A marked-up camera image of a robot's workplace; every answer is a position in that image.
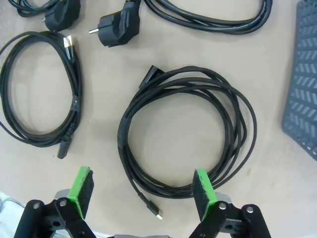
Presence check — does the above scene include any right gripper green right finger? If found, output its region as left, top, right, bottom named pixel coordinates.
left=188, top=168, right=272, bottom=238

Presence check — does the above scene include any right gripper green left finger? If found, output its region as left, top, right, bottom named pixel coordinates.
left=13, top=166, right=98, bottom=238

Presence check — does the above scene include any black USB cable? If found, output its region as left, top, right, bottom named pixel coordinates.
left=117, top=64, right=258, bottom=221

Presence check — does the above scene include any black cable gold connector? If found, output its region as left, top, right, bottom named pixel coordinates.
left=0, top=31, right=84, bottom=159

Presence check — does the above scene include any black power cable with plug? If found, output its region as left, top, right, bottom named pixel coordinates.
left=88, top=0, right=273, bottom=49
left=7, top=0, right=82, bottom=33

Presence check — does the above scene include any grey plastic lattice basket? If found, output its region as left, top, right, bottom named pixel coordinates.
left=281, top=0, right=317, bottom=162

